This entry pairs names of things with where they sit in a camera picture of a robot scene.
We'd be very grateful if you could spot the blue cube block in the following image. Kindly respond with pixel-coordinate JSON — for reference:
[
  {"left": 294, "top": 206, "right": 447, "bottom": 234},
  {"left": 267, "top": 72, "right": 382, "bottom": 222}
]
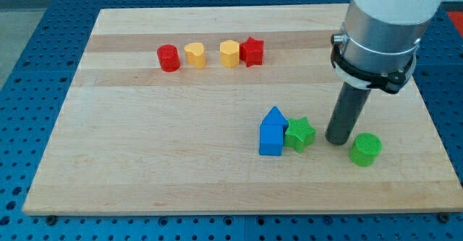
[{"left": 259, "top": 124, "right": 284, "bottom": 156}]

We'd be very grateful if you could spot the red star block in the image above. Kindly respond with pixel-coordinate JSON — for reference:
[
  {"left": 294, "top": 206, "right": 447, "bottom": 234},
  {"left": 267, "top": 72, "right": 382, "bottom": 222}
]
[{"left": 239, "top": 37, "right": 264, "bottom": 67}]

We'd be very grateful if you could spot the blue triangle block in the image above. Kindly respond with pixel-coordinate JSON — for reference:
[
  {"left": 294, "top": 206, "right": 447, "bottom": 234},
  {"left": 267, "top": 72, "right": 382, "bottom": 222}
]
[{"left": 262, "top": 106, "right": 289, "bottom": 132}]

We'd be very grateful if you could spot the yellow heart block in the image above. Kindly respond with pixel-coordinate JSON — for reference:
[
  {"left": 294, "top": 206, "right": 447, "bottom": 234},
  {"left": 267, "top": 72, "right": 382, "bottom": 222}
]
[{"left": 184, "top": 42, "right": 206, "bottom": 69}]

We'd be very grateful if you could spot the green cylinder block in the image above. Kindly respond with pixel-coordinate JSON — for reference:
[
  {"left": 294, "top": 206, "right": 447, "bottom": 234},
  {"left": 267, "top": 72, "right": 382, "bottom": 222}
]
[{"left": 349, "top": 132, "right": 382, "bottom": 167}]

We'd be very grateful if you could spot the green star block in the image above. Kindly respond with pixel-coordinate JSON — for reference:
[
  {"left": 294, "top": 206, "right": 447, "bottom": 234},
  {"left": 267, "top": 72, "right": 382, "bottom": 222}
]
[{"left": 284, "top": 117, "right": 316, "bottom": 153}]

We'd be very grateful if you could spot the yellow hexagon block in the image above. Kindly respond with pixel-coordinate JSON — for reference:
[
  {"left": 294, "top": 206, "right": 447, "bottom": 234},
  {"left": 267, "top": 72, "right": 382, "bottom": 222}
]
[{"left": 219, "top": 40, "right": 240, "bottom": 68}]

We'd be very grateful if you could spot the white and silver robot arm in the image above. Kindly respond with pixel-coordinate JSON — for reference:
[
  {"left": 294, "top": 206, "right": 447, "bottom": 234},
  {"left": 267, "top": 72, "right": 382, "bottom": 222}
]
[{"left": 331, "top": 0, "right": 442, "bottom": 94}]

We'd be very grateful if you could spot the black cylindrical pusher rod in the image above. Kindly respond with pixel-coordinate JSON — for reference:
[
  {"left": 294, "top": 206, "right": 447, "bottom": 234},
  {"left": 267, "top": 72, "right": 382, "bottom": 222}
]
[{"left": 325, "top": 83, "right": 371, "bottom": 145}]

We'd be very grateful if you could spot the wooden board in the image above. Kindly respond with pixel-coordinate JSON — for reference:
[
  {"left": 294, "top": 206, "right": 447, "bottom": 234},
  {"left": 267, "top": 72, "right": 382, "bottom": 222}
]
[{"left": 22, "top": 4, "right": 462, "bottom": 216}]

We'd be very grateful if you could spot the red cylinder block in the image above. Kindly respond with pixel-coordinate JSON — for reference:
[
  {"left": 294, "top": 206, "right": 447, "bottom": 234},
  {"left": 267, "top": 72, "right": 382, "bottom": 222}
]
[{"left": 157, "top": 44, "right": 180, "bottom": 72}]

